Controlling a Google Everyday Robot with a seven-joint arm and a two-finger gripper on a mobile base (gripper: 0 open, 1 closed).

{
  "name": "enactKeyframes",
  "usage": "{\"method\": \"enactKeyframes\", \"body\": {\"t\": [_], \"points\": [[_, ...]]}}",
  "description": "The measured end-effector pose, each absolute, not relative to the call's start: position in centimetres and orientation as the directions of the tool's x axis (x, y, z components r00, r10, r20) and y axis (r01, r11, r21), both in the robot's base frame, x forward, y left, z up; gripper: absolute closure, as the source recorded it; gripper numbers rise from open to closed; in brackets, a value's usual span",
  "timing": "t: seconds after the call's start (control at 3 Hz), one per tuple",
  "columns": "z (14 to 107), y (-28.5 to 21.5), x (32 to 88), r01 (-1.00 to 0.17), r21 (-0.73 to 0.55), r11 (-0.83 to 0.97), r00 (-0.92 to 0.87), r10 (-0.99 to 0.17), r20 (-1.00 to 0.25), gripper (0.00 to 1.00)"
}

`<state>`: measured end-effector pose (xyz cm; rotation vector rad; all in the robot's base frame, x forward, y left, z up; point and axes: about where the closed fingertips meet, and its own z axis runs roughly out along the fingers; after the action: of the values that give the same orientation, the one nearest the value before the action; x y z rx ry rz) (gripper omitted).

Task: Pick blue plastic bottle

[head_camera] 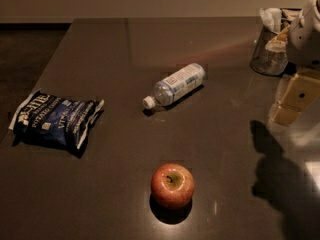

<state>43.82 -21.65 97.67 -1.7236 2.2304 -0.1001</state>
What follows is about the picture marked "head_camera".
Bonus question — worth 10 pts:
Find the red apple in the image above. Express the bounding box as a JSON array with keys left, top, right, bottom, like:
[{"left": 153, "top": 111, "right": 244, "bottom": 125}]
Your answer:
[{"left": 151, "top": 163, "right": 195, "bottom": 210}]

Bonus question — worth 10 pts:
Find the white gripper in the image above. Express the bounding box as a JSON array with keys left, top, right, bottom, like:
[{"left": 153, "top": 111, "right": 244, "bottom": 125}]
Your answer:
[{"left": 265, "top": 0, "right": 320, "bottom": 126}]

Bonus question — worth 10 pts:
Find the clear plastic water bottle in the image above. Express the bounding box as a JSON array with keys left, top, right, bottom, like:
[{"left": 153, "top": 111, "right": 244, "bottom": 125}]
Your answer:
[{"left": 142, "top": 63, "right": 205, "bottom": 109}]

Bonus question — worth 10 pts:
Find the blue potato chips bag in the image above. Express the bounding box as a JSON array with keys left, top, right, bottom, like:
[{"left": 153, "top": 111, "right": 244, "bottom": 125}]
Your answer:
[{"left": 9, "top": 90, "right": 104, "bottom": 154}]

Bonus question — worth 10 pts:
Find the wire mesh cup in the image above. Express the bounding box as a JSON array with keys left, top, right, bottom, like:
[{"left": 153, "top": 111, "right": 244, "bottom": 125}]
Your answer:
[{"left": 250, "top": 27, "right": 288, "bottom": 76}]

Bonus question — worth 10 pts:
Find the crumpled white paper in cup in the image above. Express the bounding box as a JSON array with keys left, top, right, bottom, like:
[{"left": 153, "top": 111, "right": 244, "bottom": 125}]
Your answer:
[{"left": 259, "top": 8, "right": 282, "bottom": 33}]

